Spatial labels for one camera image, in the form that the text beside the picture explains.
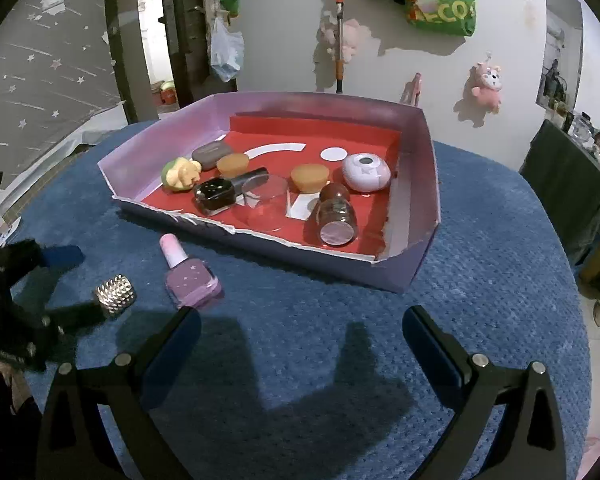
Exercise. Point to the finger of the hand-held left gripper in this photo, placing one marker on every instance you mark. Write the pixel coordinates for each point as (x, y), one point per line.
(77, 315)
(62, 256)

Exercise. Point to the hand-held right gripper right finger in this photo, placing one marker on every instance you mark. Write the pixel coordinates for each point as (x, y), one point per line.
(430, 355)

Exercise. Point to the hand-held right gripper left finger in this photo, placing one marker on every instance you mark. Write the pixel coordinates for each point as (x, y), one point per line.
(172, 355)

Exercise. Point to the silver studded cap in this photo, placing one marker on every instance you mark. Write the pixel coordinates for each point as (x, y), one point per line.
(114, 296)

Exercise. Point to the purple nail polish bottle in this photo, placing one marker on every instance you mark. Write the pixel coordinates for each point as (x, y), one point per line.
(192, 280)

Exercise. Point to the black square bottle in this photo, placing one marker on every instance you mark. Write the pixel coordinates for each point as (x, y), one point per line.
(215, 197)

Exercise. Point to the purple cardboard box tray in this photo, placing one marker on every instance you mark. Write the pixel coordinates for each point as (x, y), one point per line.
(415, 185)

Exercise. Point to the clear glass cup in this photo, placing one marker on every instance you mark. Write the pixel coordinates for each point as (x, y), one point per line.
(262, 205)

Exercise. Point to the grey rounded case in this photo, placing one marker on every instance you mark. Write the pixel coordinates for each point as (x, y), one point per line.
(210, 155)

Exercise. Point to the orange round cap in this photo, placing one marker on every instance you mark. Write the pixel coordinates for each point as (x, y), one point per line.
(310, 177)
(232, 165)

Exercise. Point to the pink round device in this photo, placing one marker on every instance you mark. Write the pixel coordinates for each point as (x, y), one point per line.
(367, 172)

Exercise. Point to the person's left hand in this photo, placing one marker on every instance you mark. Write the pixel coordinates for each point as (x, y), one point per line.
(19, 394)

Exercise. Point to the yellow green toy figure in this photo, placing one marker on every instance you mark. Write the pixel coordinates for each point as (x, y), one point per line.
(180, 175)

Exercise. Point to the red printed cardboard sheet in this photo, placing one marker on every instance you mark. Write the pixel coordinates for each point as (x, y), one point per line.
(365, 220)

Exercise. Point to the brown glass jar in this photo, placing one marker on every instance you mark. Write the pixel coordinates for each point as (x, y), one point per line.
(332, 220)

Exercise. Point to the dark green covered table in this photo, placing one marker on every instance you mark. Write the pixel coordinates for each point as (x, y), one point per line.
(565, 185)

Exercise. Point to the dark wooden door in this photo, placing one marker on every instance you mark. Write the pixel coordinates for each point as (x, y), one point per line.
(185, 35)

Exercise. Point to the clear plastic bag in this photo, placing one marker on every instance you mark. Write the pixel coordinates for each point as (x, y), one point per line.
(226, 52)

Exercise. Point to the pink hanging item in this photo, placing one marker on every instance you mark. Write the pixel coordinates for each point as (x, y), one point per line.
(412, 90)

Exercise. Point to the row of small bottles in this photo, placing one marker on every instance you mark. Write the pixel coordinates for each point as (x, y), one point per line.
(590, 132)

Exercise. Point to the pink bear plush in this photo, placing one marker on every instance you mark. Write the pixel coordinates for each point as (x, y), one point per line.
(487, 85)

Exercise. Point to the pink pig plush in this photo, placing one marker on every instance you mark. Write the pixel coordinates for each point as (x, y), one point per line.
(357, 37)

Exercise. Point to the white wall sticker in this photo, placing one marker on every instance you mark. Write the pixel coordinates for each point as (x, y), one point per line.
(52, 0)

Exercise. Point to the wall mirror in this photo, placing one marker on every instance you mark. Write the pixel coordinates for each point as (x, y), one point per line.
(560, 45)

